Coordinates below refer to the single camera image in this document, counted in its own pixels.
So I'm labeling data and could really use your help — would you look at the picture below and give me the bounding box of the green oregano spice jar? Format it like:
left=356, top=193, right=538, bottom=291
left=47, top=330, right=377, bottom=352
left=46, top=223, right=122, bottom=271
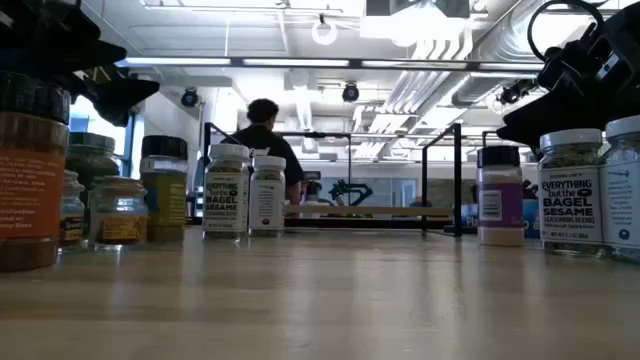
left=66, top=131, right=122, bottom=201

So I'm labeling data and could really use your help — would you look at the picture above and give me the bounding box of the black metal wooden shelf rack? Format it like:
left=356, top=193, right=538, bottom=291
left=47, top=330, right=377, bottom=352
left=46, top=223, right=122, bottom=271
left=202, top=121, right=464, bottom=238

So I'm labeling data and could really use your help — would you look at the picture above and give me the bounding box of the white-lidded bagel seasoning jar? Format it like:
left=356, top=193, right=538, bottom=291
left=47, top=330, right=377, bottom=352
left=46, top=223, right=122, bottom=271
left=598, top=115, right=640, bottom=265
left=537, top=128, right=605, bottom=260
left=247, top=155, right=288, bottom=238
left=201, top=143, right=251, bottom=245

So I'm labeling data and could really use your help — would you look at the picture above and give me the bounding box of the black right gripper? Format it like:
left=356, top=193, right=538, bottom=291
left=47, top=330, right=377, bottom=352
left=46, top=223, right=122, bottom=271
left=496, top=2, right=640, bottom=152

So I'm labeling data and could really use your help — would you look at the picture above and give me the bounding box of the purple-label jar black lid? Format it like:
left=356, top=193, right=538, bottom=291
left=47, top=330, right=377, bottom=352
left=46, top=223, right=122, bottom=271
left=475, top=145, right=526, bottom=248

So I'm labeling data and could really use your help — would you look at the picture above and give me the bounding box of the person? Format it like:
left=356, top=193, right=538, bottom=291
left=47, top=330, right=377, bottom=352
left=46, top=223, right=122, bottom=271
left=219, top=98, right=306, bottom=206

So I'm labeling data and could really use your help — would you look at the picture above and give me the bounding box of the black ceiling track camera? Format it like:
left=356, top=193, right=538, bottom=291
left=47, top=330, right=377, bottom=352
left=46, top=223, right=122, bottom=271
left=497, top=78, right=539, bottom=106

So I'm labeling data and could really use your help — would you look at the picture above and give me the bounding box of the large window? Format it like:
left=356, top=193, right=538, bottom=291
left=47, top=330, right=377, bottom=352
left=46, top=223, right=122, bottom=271
left=69, top=94, right=137, bottom=181

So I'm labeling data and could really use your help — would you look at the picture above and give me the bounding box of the white ceiling air unit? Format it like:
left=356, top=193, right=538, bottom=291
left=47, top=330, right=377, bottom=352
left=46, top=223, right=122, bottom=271
left=359, top=0, right=474, bottom=47

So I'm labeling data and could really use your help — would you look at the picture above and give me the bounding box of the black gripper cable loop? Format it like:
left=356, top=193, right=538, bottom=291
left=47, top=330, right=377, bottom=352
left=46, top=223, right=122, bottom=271
left=526, top=0, right=607, bottom=64

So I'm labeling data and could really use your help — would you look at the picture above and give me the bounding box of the white coiled ceiling cable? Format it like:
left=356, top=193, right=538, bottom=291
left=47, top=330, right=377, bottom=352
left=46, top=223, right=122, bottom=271
left=310, top=18, right=340, bottom=47

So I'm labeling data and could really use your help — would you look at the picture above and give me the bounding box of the silver ventilation duct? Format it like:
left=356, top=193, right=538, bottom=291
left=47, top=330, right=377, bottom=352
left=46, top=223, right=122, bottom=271
left=469, top=0, right=601, bottom=64

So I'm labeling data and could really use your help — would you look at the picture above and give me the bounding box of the small glass jar orange label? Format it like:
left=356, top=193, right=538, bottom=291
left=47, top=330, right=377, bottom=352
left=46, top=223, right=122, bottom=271
left=88, top=175, right=150, bottom=252

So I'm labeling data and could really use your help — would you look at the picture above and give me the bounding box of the orange-label spice jar black lid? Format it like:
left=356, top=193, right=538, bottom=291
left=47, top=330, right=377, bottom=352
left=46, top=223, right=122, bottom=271
left=0, top=69, right=72, bottom=274

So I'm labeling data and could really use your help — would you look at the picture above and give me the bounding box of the yellow-green label jar black lid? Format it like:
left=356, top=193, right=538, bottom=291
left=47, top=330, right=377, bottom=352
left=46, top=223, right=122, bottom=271
left=138, top=134, right=190, bottom=245

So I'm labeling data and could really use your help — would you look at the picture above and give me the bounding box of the small glass jar blue label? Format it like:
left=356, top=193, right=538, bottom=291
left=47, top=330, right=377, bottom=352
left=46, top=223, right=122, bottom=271
left=58, top=169, right=87, bottom=251

